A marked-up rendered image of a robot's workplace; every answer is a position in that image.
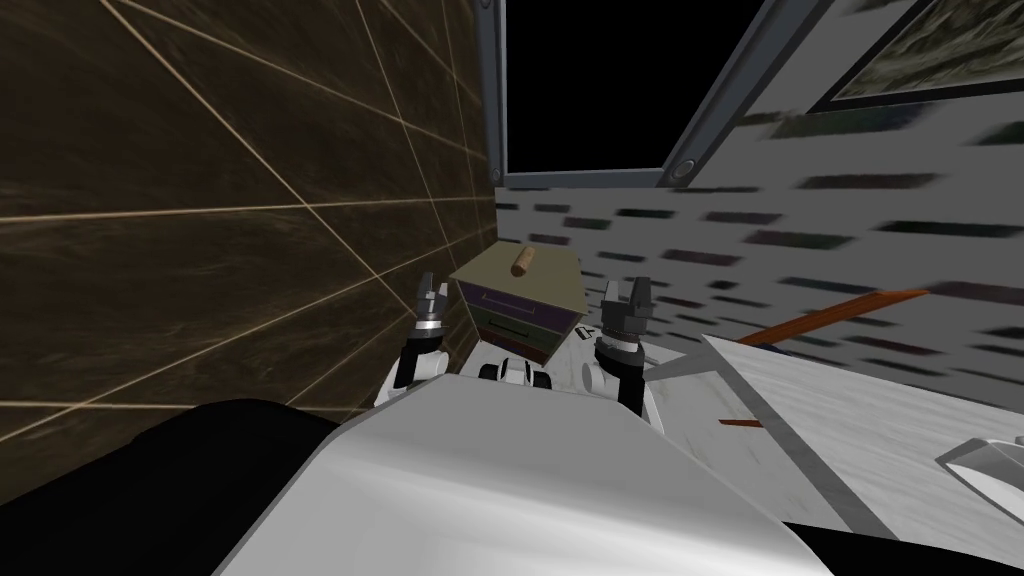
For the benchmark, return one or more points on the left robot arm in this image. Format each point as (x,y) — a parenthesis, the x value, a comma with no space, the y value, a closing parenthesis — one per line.
(160,488)

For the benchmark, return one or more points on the grey sink basin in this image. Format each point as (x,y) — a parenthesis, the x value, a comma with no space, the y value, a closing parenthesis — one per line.
(988,468)

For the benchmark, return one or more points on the grey framed dark window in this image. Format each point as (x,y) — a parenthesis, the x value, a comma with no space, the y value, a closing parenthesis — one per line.
(592,80)

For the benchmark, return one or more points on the olive cabinet with drawers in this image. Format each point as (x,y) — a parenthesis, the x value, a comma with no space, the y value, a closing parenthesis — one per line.
(524,316)

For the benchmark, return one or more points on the orange wooden stick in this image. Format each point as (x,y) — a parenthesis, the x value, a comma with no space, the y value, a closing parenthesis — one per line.
(832,314)

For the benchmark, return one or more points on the white counter with grey edge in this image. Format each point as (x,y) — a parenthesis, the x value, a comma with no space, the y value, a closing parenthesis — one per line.
(864,432)

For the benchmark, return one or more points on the dark framed wall picture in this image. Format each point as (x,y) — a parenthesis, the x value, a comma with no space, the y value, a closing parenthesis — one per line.
(936,48)

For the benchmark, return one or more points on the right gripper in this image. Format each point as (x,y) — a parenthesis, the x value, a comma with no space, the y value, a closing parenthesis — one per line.
(625,322)

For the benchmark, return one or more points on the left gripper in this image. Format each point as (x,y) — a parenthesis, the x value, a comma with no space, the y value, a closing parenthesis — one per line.
(429,320)

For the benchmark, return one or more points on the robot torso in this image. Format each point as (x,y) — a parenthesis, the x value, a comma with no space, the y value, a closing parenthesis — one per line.
(512,488)

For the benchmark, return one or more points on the tan wooden cylinder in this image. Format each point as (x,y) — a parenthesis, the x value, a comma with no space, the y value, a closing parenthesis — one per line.
(522,261)

